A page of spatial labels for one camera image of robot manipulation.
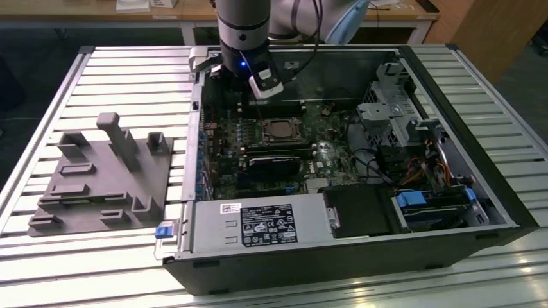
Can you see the silver chipset heatsink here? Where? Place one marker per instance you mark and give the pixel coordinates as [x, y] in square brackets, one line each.
[318, 186]

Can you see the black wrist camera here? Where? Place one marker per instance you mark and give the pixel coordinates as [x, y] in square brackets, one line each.
[216, 71]

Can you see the metal drive cage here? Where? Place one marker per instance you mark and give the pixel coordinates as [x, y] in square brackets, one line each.
[376, 112]

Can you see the wooden cabinet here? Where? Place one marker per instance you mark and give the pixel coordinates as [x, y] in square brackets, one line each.
[492, 32]

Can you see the blue plastic latch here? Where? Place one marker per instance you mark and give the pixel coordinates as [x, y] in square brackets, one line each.
[164, 232]

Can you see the wooden desk with white legs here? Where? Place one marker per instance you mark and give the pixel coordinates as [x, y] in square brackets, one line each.
[86, 16]

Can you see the green motherboard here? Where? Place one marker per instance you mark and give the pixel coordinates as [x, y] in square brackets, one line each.
[331, 160]

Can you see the hard disk in blue carrier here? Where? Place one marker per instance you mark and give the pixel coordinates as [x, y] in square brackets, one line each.
[411, 202]

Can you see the thin metal locking lever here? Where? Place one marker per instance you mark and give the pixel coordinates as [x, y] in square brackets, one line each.
[259, 115]

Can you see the grey power supply with label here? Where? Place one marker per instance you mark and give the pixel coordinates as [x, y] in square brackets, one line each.
[214, 231]

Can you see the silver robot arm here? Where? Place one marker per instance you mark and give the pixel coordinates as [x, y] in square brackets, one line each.
[242, 22]

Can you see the silver CPU with green edge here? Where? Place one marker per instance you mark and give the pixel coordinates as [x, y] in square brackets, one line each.
[280, 128]

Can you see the grey parts rack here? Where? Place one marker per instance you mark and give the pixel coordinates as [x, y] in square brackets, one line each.
[99, 179]

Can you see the black RAM slot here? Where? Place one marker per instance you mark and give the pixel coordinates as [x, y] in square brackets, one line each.
[291, 105]
[283, 114]
[295, 152]
[295, 146]
[294, 101]
[295, 149]
[287, 109]
[306, 156]

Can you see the black PC case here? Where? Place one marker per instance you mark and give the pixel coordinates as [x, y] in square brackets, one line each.
[299, 276]

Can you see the CPU socket with metal frame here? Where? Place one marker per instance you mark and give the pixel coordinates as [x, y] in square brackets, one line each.
[267, 139]

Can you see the white box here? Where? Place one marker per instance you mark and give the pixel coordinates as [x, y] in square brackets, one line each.
[132, 6]
[164, 3]

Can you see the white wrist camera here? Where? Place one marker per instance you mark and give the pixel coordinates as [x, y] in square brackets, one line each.
[266, 84]

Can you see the black graphics card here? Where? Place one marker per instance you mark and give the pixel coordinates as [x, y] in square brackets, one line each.
[274, 168]

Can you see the black plastic shroud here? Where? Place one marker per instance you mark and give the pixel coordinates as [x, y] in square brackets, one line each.
[359, 211]

